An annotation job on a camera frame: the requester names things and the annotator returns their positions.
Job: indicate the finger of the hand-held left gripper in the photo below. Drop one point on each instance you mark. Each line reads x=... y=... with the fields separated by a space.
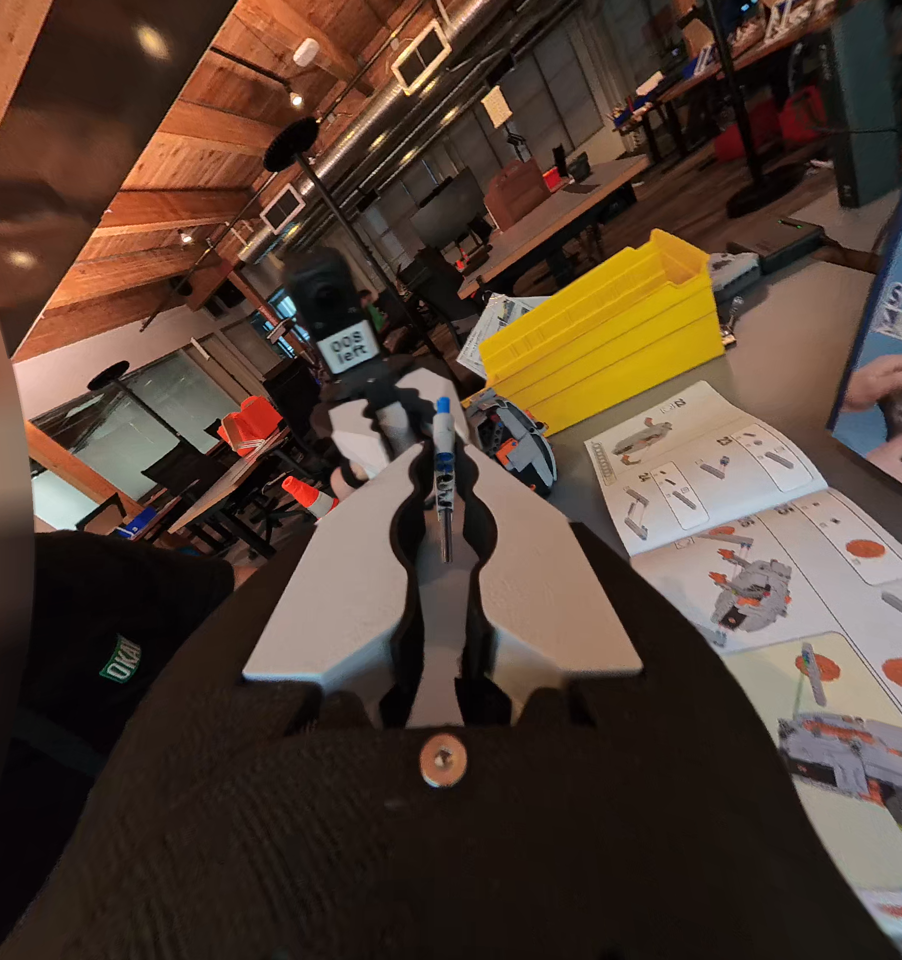
x=424 y=390
x=357 y=439

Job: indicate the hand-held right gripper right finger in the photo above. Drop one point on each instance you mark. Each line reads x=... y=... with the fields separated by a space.
x=556 y=592

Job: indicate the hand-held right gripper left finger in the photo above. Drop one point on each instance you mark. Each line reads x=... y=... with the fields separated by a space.
x=331 y=600

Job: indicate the grey beam with blue pins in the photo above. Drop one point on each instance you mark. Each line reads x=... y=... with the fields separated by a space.
x=443 y=450

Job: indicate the grey orange brick model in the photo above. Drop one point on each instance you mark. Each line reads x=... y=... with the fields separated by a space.
x=522 y=450

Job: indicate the yellow plastic bin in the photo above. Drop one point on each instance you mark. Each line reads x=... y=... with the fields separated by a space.
x=608 y=345

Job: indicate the orange traffic cone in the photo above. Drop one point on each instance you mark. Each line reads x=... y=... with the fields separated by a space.
x=308 y=495

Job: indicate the printed paper leaflet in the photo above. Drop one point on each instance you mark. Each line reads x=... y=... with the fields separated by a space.
x=488 y=330

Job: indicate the orange storage crate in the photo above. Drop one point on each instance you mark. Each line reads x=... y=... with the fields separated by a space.
x=248 y=427

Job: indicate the black stand with round top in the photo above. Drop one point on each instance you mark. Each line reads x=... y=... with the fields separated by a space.
x=109 y=375
x=292 y=142

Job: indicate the black monitor screen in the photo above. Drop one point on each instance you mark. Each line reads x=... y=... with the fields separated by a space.
x=451 y=206

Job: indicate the open instruction booklet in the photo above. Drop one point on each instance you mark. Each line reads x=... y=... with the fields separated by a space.
x=721 y=480

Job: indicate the brown cardboard box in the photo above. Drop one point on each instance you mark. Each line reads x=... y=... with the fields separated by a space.
x=514 y=191

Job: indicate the long grey table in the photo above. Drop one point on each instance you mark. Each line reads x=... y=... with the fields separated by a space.
x=571 y=210

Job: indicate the white round ceiling device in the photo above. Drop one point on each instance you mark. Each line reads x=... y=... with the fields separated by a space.
x=306 y=51

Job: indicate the black garment with green patch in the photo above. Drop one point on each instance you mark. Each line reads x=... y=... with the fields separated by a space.
x=83 y=600

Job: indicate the dark glossy panel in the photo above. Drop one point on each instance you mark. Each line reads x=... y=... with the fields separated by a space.
x=83 y=150

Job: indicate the grey battery module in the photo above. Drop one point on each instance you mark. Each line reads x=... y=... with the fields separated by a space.
x=732 y=270

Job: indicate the black pole stand round base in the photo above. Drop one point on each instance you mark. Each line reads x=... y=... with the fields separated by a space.
x=762 y=199

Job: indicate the dark flat box device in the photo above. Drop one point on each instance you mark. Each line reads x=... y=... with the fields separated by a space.
x=785 y=240

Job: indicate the red storage bin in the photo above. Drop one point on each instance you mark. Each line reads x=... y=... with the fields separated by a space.
x=800 y=112
x=736 y=139

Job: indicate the blue robot kit box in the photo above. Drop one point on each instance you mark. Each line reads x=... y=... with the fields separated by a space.
x=893 y=337

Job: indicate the dark teal flat box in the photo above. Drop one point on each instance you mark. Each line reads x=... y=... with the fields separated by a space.
x=863 y=97

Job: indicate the silver ceiling duct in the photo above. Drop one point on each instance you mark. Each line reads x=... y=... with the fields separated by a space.
x=391 y=112

